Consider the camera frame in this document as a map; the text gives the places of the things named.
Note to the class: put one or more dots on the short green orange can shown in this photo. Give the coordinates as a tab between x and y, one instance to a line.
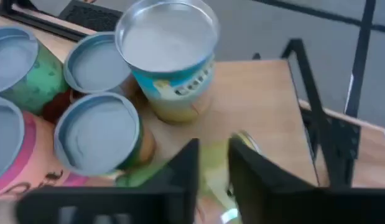
95	133

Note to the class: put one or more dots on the diced tomatoes can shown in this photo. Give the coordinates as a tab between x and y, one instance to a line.
95	62

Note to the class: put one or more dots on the tall green oranges can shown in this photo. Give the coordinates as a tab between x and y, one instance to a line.
214	174

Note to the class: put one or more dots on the short teal can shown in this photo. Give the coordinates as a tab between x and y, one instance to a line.
15	59

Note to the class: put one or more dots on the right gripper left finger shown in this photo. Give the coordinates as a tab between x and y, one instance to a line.
117	205

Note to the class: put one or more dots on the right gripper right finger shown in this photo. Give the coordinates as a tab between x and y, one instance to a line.
288	205

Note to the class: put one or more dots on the black mesh floor mat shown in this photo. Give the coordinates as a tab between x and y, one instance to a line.
89	15

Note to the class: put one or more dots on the yellow carrots can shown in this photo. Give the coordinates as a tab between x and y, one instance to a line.
167	40

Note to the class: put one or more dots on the mixed fruit can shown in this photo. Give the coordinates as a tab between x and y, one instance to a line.
33	161

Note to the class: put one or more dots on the wooden shelf black frame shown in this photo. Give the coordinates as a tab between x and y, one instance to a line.
257	102

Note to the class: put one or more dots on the black rig frame post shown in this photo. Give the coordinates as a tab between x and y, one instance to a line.
361	46

